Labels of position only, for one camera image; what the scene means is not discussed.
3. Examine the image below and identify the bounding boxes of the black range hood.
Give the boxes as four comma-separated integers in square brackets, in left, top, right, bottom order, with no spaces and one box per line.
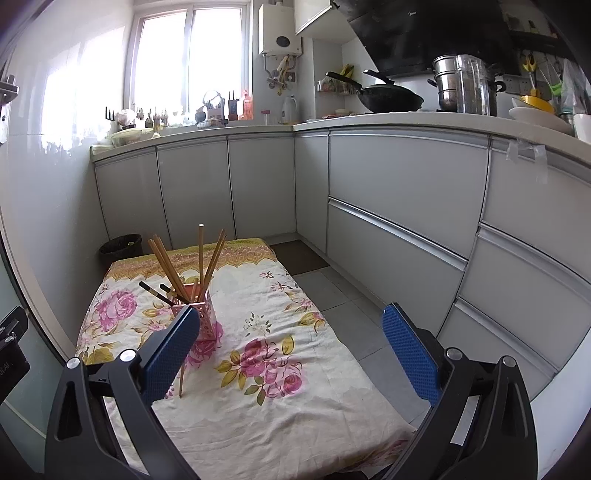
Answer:
[332,0,550,77]

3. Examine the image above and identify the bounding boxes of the black wok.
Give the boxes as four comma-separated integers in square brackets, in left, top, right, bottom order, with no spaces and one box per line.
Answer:
[325,69,424,114]

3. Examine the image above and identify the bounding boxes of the clear glass pitcher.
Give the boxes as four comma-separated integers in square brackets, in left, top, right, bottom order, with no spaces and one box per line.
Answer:
[455,54,499,116]

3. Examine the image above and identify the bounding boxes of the pink perforated utensil holder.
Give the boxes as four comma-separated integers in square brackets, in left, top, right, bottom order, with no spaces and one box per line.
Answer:
[172,288,217,342]

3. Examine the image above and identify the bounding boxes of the dark floor mat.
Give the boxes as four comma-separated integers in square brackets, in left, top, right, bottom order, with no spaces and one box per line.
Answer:
[272,240,331,276]

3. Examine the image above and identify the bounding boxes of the wall spice rack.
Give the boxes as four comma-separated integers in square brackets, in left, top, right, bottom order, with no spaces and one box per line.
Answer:
[318,65,358,95]

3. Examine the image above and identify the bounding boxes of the white plate with yellow bowl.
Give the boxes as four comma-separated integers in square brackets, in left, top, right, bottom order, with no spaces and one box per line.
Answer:
[509,107,573,136]

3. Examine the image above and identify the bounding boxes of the pale green bowl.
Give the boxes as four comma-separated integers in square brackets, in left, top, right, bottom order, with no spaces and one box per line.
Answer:
[110,129,155,148]

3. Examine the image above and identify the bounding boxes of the kitchen window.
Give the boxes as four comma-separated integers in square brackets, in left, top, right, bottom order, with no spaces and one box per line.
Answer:
[124,2,252,116]

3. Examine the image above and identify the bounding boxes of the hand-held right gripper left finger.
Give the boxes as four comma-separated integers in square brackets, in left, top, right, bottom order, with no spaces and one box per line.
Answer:
[44,304,200,480]

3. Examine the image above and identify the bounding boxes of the dark woven trash bin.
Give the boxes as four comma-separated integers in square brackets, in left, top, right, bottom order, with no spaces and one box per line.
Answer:
[98,234,143,266]

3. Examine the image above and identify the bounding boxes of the white water heater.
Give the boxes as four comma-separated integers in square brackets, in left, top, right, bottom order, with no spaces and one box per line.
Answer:
[257,2,303,58]

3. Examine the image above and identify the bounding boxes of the dark handled basket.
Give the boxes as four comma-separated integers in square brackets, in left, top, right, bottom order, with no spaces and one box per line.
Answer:
[203,90,225,123]

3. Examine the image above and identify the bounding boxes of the metal door handle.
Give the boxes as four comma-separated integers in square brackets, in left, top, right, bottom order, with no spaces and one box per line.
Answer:
[0,74,19,144]

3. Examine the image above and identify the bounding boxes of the white kitchen cabinet unit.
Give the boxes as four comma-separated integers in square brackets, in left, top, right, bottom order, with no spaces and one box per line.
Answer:
[90,113,591,402]

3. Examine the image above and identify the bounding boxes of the floral printed cloth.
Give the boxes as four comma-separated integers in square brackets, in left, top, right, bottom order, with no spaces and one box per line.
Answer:
[76,237,416,476]

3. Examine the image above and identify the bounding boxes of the white wall cabinet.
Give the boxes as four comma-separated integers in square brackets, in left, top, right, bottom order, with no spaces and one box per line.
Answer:
[294,0,345,35]

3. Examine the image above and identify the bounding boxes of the clear tape strip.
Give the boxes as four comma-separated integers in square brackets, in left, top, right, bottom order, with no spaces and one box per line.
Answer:
[505,138,550,183]

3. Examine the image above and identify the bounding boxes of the hanging kitchen utensils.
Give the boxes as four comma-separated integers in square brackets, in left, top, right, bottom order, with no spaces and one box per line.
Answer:
[522,51,578,100]

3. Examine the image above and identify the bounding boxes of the steel steamer pot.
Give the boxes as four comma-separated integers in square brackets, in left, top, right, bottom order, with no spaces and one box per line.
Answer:
[427,55,506,114]

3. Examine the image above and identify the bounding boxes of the group of wooden chopsticks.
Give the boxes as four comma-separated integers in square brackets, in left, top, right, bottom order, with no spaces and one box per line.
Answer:
[148,224,228,305]

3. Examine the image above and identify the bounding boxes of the yellow bowl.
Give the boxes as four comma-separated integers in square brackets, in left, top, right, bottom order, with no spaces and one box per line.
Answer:
[519,95,554,114]

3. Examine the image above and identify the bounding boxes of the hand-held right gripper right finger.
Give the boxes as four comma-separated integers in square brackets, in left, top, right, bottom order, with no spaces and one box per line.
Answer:
[381,303,539,480]

